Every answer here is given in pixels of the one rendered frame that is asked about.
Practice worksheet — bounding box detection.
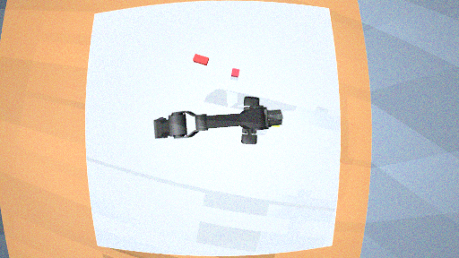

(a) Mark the small pink cube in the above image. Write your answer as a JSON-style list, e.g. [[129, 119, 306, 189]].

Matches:
[[231, 68, 240, 77]]

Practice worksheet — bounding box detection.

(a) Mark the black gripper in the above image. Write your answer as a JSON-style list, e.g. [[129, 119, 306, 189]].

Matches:
[[241, 96, 260, 145]]

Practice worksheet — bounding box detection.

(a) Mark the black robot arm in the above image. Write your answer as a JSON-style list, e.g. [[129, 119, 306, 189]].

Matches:
[[153, 105, 283, 139]]

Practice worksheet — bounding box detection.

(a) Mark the pink rectangular block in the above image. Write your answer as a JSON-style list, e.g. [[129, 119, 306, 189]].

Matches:
[[193, 54, 209, 66]]

